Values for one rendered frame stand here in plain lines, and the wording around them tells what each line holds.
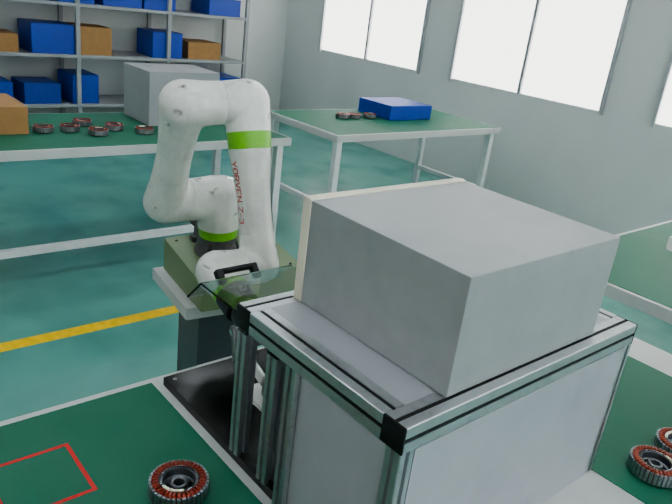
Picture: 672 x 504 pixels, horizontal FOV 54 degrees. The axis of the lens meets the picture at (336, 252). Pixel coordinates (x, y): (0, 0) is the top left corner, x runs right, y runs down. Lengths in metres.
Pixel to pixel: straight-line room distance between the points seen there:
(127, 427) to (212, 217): 0.77
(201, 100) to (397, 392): 0.95
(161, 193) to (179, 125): 0.29
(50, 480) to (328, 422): 0.58
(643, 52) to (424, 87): 2.40
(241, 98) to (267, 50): 7.59
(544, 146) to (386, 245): 5.58
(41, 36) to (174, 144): 5.72
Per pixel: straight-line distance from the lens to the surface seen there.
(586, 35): 6.42
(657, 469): 1.68
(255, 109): 1.73
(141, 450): 1.47
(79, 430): 1.54
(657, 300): 2.75
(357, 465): 1.09
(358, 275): 1.12
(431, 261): 1.00
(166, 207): 1.98
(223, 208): 2.04
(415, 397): 1.03
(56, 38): 7.49
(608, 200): 6.31
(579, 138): 6.41
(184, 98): 1.69
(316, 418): 1.14
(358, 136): 4.85
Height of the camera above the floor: 1.66
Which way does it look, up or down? 21 degrees down
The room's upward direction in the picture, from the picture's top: 7 degrees clockwise
